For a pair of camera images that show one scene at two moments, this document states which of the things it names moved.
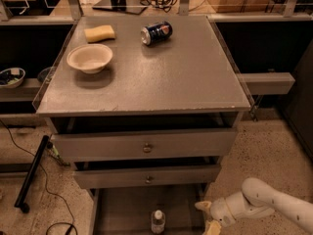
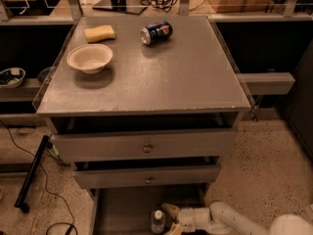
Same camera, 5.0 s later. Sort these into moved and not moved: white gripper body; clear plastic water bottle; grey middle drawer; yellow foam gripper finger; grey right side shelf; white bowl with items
Moved: yellow foam gripper finger; white gripper body
Not moved: white bowl with items; grey right side shelf; grey middle drawer; clear plastic water bottle
